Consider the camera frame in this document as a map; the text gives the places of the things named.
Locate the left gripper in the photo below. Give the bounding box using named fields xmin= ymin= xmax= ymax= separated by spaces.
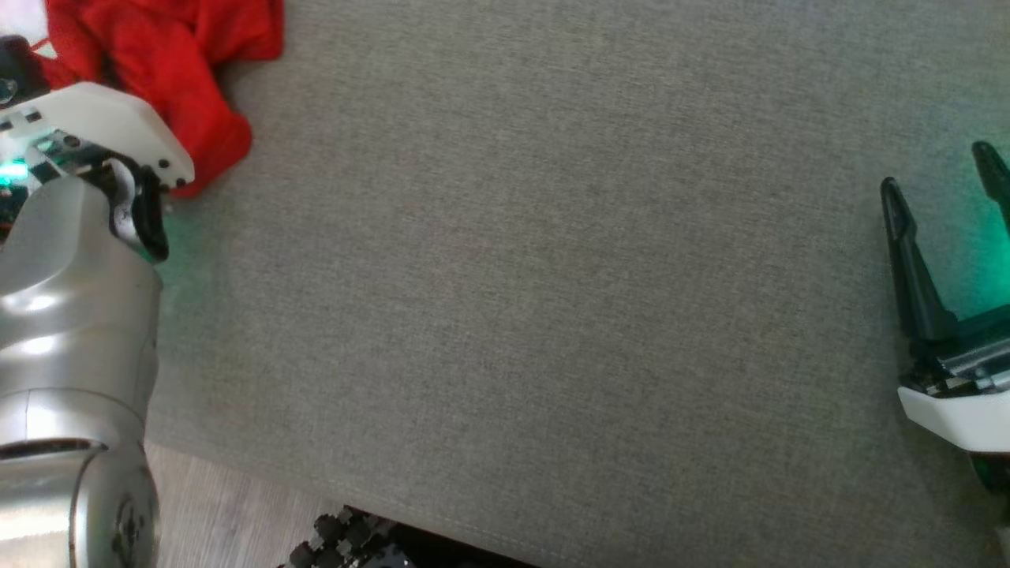
xmin=0 ymin=83 xmax=196 ymax=196

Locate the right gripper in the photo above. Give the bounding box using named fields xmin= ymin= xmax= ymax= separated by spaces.
xmin=880 ymin=140 xmax=1010 ymax=455

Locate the red garment with white trim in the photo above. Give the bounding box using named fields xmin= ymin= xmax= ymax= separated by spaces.
xmin=32 ymin=0 xmax=285 ymax=198

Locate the grey fabric ottoman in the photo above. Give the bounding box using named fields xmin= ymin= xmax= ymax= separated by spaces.
xmin=146 ymin=0 xmax=1010 ymax=568

